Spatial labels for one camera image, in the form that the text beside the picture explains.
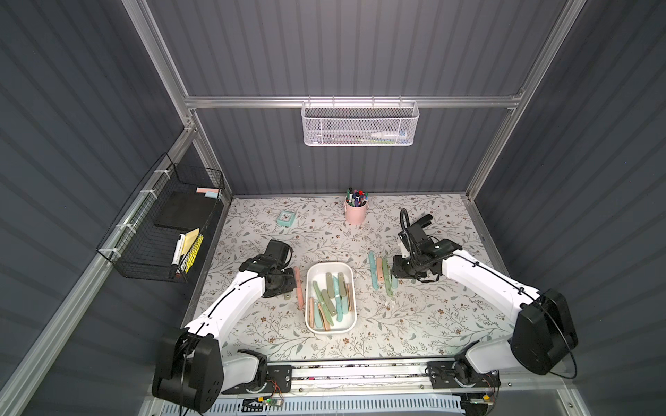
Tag pink fruit knife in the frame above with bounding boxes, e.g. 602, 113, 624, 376
293, 266, 305, 311

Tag green fruit knife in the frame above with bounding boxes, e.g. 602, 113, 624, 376
382, 258, 394, 296

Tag orange fruit knife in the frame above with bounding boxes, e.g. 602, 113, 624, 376
376, 258, 384, 285

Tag teal fruit knife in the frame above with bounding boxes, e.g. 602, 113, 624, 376
369, 251, 379, 291

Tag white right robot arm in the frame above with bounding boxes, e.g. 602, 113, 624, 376
391, 250, 579, 387

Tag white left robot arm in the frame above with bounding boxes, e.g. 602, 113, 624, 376
151, 258, 296, 414

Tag white oval storage box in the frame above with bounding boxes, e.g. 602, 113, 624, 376
305, 262, 357, 335

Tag black stapler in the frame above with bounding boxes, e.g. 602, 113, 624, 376
414, 214, 433, 228

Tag pink pen cup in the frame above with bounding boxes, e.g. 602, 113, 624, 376
344, 202, 368, 225

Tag yellow highlighter pack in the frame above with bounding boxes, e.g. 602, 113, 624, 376
180, 232, 204, 274

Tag black notebook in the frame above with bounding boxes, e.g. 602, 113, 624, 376
154, 192, 218, 232

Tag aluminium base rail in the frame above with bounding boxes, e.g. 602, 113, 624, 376
236, 356, 571, 397

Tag black wire wall basket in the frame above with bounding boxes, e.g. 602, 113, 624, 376
98, 156, 225, 284

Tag white wire mesh basket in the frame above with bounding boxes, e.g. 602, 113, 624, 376
301, 100, 420, 147

